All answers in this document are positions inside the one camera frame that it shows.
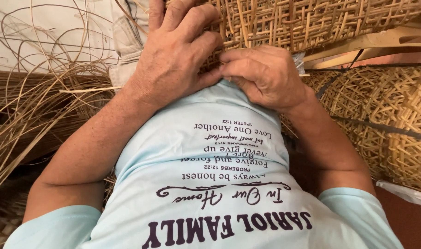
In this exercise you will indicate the pale wooden frame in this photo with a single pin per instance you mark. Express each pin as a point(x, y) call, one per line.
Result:
point(373, 43)

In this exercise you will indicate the white plastic bag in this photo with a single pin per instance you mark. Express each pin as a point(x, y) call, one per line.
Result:
point(404, 192)

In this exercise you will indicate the beige trousers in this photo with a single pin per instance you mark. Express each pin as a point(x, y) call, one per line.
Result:
point(127, 38)

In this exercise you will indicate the open-weave rattan basket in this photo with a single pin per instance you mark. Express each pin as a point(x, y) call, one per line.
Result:
point(300, 24)

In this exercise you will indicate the person's left hand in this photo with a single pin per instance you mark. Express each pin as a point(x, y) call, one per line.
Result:
point(169, 65)

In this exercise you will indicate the large woven rattan panel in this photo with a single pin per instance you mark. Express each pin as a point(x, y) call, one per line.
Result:
point(387, 103)

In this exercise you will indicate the bundle of loose rattan strips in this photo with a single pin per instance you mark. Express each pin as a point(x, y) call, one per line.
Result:
point(34, 110)

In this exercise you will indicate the person's right fingers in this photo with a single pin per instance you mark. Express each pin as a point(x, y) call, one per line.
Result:
point(239, 65)

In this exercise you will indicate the light blue printed t-shirt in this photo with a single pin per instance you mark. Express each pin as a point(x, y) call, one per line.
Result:
point(210, 193)

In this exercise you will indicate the person's right hand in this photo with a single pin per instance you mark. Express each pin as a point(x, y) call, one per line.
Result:
point(272, 79)

